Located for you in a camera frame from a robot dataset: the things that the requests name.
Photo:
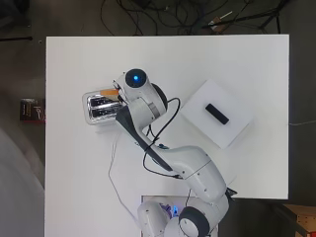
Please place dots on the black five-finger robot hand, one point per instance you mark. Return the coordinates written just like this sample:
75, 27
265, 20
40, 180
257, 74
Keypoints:
120, 95

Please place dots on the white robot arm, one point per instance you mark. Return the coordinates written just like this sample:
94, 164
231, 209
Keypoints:
197, 168

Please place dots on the steel toaster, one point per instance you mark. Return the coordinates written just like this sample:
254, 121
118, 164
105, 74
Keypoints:
98, 110

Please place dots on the white flat box stand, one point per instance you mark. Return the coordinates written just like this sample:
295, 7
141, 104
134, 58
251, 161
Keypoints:
200, 118

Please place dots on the dark red box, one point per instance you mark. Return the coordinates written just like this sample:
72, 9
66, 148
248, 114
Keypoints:
32, 110

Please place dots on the black rod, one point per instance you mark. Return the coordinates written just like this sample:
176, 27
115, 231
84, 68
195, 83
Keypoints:
16, 39

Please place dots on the white sheet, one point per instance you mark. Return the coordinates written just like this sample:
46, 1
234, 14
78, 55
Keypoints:
16, 197

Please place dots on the black tripod stand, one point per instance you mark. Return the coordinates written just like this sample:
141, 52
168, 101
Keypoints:
250, 16

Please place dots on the wooden crate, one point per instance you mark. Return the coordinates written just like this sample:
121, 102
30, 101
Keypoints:
301, 220

